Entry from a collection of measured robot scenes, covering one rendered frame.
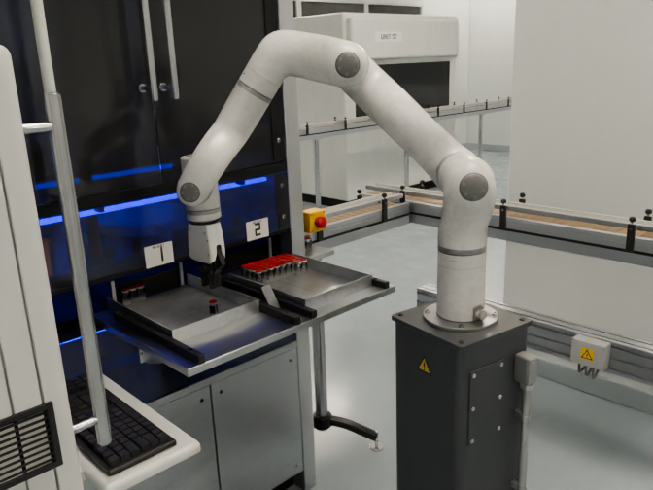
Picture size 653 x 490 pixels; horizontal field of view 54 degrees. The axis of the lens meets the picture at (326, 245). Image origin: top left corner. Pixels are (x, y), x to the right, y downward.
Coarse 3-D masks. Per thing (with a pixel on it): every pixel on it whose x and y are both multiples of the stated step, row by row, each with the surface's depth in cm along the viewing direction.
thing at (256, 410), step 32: (288, 352) 215; (192, 384) 190; (224, 384) 198; (256, 384) 208; (288, 384) 218; (192, 416) 192; (224, 416) 201; (256, 416) 210; (288, 416) 221; (224, 448) 203; (256, 448) 213; (288, 448) 224; (160, 480) 188; (192, 480) 196; (224, 480) 205; (256, 480) 215
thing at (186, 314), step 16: (176, 288) 189; (192, 288) 188; (208, 288) 184; (224, 288) 178; (112, 304) 172; (144, 304) 177; (160, 304) 176; (176, 304) 176; (192, 304) 175; (208, 304) 175; (224, 304) 174; (240, 304) 174; (256, 304) 167; (144, 320) 160; (160, 320) 165; (176, 320) 165; (192, 320) 164; (208, 320) 157; (224, 320) 161; (176, 336) 152; (192, 336) 155
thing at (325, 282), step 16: (304, 256) 204; (320, 272) 198; (336, 272) 194; (352, 272) 189; (256, 288) 181; (272, 288) 176; (288, 288) 185; (304, 288) 185; (320, 288) 184; (336, 288) 174; (352, 288) 179; (304, 304) 167; (320, 304) 171
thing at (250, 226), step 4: (256, 220) 196; (260, 220) 197; (264, 220) 198; (248, 224) 194; (252, 224) 195; (260, 224) 197; (264, 224) 198; (248, 228) 194; (252, 228) 195; (260, 228) 197; (264, 228) 199; (248, 232) 194; (252, 232) 195; (260, 232) 198; (264, 232) 199; (268, 232) 200; (248, 236) 195; (252, 236) 196; (256, 236) 197; (260, 236) 198; (264, 236) 199; (248, 240) 195
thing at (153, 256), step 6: (150, 246) 172; (156, 246) 173; (162, 246) 174; (168, 246) 176; (150, 252) 172; (156, 252) 173; (168, 252) 176; (150, 258) 172; (156, 258) 174; (168, 258) 176; (150, 264) 173; (156, 264) 174
